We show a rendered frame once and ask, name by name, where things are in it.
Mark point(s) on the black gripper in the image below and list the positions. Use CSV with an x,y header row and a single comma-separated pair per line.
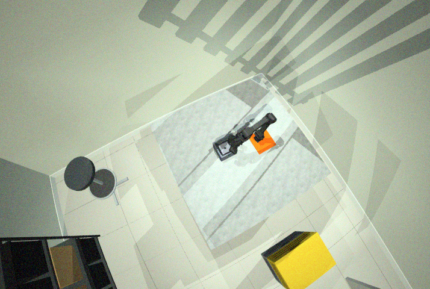
x,y
234,149

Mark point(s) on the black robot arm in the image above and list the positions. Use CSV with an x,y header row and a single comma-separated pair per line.
x,y
263,124

